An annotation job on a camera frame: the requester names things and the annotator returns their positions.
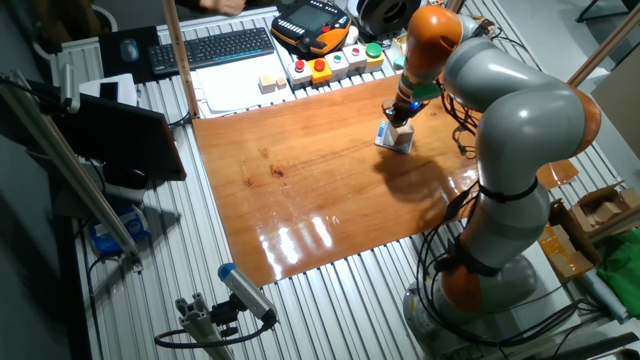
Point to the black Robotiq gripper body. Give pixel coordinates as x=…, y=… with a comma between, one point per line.
x=402, y=110

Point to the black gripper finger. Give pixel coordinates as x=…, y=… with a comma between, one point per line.
x=391, y=122
x=410, y=122

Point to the large plain wooden cube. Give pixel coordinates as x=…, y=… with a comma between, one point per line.
x=402, y=136

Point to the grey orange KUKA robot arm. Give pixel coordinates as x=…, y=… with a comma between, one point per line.
x=525, y=120

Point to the silver digital pocket scale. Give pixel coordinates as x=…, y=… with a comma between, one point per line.
x=382, y=136

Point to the bare person hand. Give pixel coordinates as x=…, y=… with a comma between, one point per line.
x=225, y=6

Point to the yellow box big green button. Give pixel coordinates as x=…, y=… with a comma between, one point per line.
x=374, y=57

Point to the yellow white carton box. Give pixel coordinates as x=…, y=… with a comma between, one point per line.
x=399, y=44

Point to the white box small red button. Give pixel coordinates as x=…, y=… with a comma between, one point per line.
x=355, y=59

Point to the white box green button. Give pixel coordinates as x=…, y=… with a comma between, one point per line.
x=336, y=65

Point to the yellow box red button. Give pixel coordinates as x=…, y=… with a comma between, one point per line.
x=320, y=72

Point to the white rounded plastic object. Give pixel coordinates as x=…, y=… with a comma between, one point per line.
x=352, y=35

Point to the black filament spool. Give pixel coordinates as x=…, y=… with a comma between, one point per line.
x=385, y=15

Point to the white box red emergency button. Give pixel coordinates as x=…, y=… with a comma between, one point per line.
x=299, y=74

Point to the glossy wood grain mat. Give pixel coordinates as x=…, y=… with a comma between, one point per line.
x=300, y=190

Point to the small plain wooden cube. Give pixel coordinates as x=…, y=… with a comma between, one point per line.
x=281, y=83

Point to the long support pole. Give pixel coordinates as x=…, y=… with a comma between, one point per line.
x=455, y=5
x=180, y=60
x=605, y=47

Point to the black orange teach pendant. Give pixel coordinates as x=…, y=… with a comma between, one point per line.
x=310, y=22

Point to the medium plain wooden cube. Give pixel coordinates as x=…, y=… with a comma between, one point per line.
x=267, y=84

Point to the white paper sheets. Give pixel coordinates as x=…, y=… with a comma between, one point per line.
x=235, y=85

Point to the black computer keyboard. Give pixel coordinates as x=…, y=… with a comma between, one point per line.
x=210, y=50

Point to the flat brown cardboard box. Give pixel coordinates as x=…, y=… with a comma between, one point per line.
x=565, y=250

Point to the brown board panel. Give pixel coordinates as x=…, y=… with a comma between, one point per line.
x=620, y=110

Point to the open cardboard box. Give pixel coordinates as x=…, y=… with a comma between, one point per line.
x=605, y=207

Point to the black chair base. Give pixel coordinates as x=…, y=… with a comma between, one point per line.
x=600, y=7

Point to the white flat sheet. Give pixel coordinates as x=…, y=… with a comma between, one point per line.
x=555, y=295

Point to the grey rolled sheet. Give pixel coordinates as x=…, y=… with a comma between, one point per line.
x=602, y=297

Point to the green cloth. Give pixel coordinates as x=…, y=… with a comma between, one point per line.
x=622, y=280

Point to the black flat monitor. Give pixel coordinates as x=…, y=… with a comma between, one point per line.
x=125, y=140

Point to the white box device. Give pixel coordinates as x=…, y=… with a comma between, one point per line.
x=125, y=87

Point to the grey computer mouse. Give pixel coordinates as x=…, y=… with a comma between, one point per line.
x=129, y=50

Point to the black mouse pad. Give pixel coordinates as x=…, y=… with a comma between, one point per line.
x=112, y=65

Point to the blue white plastic package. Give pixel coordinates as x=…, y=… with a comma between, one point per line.
x=120, y=232

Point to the long aluminium profile beam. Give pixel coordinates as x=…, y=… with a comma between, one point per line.
x=75, y=175

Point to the green printed wrist mount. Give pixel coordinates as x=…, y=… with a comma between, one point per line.
x=425, y=91

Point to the grey depth camera blue end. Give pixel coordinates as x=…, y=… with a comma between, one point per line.
x=247, y=292

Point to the short aluminium profile post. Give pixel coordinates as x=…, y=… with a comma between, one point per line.
x=200, y=325

